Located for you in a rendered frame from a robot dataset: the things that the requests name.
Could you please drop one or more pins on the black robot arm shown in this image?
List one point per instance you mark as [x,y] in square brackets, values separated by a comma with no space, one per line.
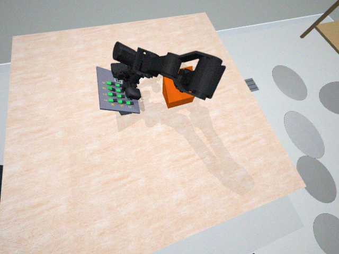
[202,82]

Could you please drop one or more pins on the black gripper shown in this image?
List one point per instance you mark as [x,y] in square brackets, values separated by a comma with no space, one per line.
[129,85]

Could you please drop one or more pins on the grey angled switch panel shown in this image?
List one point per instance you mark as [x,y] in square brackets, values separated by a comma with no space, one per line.
[111,96]

